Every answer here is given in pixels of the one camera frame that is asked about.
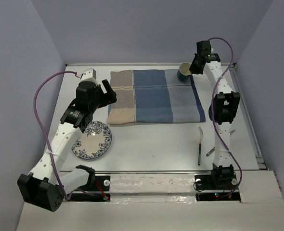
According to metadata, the blue beige checked cloth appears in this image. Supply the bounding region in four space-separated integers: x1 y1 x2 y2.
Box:
108 69 206 125

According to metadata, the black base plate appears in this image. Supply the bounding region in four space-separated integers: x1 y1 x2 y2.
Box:
193 174 241 202
70 175 111 202

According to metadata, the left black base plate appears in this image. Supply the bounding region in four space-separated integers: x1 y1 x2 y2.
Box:
70 175 111 202

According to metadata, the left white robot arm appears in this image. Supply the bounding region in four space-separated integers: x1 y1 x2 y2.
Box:
17 79 116 212

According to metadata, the blue floral ceramic plate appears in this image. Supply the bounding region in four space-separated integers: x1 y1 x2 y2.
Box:
71 121 112 160

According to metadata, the green white ceramic mug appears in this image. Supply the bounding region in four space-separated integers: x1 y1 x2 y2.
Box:
177 62 192 81

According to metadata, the silver table knife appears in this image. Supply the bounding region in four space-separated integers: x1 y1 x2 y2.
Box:
206 129 235 156

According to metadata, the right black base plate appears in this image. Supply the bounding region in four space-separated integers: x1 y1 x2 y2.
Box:
193 174 241 202

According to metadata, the silver fork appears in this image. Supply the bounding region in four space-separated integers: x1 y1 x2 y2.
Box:
198 126 203 166

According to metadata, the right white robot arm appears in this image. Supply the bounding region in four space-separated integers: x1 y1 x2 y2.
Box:
189 40 240 192

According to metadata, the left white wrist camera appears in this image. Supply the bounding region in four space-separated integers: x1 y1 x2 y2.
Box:
80 68 98 84

